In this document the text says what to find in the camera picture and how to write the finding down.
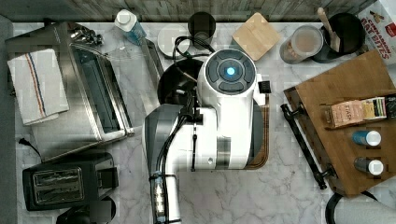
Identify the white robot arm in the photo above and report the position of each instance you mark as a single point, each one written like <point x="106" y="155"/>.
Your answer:
<point x="219" y="128"/>

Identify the black bowl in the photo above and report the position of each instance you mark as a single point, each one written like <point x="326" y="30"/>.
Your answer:
<point x="173" y="79"/>

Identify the stainless steel toaster oven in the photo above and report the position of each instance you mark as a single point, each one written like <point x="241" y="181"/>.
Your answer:
<point x="97" y="113"/>

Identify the green mug white inside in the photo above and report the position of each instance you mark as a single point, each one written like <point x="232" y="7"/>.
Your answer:
<point x="167" y="37"/>

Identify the wooden cutting board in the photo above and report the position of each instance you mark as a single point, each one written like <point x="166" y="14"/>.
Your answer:
<point x="263" y="140"/>

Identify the dark cylindrical cup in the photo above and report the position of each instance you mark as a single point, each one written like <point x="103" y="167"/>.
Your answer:
<point x="202" y="25"/>

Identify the teal canister with wooden lid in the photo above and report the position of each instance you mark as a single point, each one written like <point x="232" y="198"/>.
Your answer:
<point x="256" y="36"/>

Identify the white capped blue bottle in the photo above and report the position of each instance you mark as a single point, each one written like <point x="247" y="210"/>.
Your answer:
<point x="131" y="27"/>

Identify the glass jar of cereal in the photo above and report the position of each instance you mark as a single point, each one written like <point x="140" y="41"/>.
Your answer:
<point x="306" y="41"/>

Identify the tea bag box organizer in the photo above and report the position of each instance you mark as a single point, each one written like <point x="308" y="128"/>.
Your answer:
<point x="356" y="112"/>

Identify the wooden drawer box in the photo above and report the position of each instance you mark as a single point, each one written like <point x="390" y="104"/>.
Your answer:
<point x="360" y="151"/>

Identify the wooden spatula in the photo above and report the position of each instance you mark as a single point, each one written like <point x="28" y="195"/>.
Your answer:
<point x="335" y="39"/>

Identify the black two-slot toaster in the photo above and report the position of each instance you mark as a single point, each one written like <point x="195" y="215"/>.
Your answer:
<point x="73" y="181"/>

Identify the white striped kitchen towel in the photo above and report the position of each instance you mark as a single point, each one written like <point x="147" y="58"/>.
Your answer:
<point x="39" y="86"/>

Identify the black paper towel holder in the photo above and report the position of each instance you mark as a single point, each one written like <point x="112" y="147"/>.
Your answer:
<point x="330" y="208"/>

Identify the grey spice shaker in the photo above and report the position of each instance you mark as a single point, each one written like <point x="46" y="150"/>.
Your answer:
<point x="369" y="166"/>

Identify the black utensil holder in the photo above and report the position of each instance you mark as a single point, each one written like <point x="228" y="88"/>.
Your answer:
<point x="351" y="33"/>

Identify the blue spice shaker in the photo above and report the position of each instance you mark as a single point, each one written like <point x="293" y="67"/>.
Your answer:
<point x="367" y="138"/>

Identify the cinnamon oat bites box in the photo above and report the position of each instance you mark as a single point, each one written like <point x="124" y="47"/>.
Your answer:
<point x="379" y="22"/>

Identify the black drawer handle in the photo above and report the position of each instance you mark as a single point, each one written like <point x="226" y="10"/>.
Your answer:
<point x="317" y="174"/>

